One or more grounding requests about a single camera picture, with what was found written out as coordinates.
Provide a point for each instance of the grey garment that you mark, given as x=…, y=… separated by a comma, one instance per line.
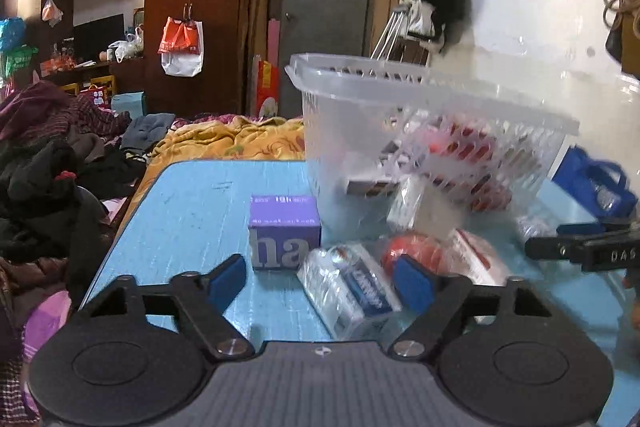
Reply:
x=147, y=132

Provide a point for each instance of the clear-wrapped white pack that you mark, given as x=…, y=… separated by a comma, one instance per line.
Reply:
x=345, y=292

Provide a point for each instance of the blue tote bag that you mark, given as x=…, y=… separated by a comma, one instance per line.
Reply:
x=595, y=182

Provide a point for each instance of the brown hanging bag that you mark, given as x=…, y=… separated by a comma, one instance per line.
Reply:
x=625, y=42

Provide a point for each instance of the white packet with red stripe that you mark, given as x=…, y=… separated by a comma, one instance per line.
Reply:
x=475, y=257

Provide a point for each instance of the blue plastic bag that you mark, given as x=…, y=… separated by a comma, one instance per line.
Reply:
x=11, y=34

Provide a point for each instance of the pink cloth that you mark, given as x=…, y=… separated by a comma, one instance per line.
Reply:
x=47, y=324

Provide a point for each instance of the white and orange plastic bag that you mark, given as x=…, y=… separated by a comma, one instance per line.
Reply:
x=182, y=47

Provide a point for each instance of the pile of dark clothes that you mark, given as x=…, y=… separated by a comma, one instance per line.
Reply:
x=50, y=187

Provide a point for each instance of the wooden boards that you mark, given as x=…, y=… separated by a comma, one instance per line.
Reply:
x=255, y=32

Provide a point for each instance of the brown and white box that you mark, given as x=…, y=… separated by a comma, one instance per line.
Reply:
x=370, y=179

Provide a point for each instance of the small clear packet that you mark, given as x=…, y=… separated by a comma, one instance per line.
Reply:
x=534, y=227

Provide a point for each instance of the teal box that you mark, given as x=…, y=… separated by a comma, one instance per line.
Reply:
x=128, y=104

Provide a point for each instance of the black television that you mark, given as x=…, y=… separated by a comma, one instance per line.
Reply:
x=99, y=36

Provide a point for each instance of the red gift bag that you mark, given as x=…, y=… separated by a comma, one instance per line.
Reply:
x=95, y=97

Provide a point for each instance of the clear packet with red contents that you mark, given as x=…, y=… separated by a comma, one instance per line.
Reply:
x=407, y=247

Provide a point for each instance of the metal folding rack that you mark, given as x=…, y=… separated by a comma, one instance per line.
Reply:
x=395, y=37

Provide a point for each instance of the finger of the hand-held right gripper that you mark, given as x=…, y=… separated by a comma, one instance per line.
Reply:
x=580, y=229
x=550, y=249

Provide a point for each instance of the grey door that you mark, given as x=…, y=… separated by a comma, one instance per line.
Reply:
x=320, y=22

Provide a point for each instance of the white plastic lattice basket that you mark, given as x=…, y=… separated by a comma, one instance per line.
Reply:
x=345, y=127

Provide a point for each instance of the small hanging plastic bag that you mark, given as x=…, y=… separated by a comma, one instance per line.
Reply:
x=52, y=9

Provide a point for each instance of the red snack packet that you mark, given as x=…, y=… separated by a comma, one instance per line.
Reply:
x=467, y=152

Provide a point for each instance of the purple cardboard box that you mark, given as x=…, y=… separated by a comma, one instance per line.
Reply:
x=282, y=232

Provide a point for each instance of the yellow patterned blanket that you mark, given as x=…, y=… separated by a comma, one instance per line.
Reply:
x=225, y=142

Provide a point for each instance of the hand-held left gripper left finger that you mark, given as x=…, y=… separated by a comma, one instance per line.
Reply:
x=227, y=279

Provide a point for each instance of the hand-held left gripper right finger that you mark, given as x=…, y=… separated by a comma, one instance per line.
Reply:
x=414, y=281

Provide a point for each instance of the green plastic bag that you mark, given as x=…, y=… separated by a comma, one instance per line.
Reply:
x=21, y=61

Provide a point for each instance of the red and yellow box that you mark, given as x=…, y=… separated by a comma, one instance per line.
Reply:
x=268, y=92

